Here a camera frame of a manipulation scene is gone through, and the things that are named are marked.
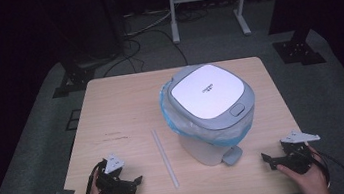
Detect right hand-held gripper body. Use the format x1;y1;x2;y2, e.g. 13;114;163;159
272;126;326;179

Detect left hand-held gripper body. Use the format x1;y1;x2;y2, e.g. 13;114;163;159
92;151;139;194

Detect person's right hand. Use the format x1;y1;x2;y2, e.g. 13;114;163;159
273;143;332;194

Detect white plastic straw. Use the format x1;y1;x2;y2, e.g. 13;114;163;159
150;126;181;191

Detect grey tape strip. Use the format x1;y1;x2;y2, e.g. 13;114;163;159
52;187;77;194

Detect blue plastic trash bag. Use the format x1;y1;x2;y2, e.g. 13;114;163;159
156;70;257;156

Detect white pedal trash can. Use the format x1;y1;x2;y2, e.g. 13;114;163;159
154;58;264;174

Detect black stand base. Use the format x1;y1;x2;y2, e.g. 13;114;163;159
269;24;328;70
47;52;101;100

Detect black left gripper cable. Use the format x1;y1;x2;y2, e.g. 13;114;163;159
77;160;110;194

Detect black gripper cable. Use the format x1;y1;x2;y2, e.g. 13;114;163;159
310;145;344;194
77;160;110;194

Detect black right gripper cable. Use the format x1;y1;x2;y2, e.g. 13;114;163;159
310;145;344;194

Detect black floor cable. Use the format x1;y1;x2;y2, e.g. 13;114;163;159
96;24;189;79

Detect grey floor cable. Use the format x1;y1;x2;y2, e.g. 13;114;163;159
122;9;175;39

